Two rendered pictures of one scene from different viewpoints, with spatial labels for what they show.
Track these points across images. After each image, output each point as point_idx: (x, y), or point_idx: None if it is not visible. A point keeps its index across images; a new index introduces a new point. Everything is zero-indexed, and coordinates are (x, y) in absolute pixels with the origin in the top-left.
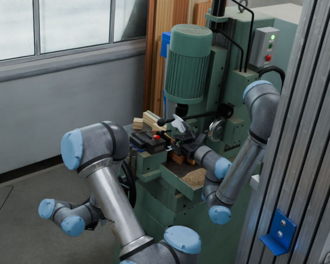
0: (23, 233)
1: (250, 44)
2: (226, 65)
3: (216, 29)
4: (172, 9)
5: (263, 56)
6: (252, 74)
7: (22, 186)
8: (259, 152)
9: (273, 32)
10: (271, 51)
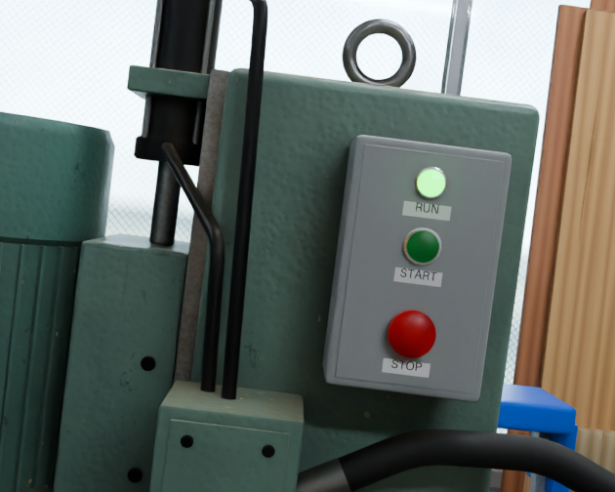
0: None
1: (245, 201)
2: (178, 350)
3: (145, 140)
4: None
5: (359, 312)
6: (251, 411)
7: None
8: None
9: (440, 151)
10: (438, 289)
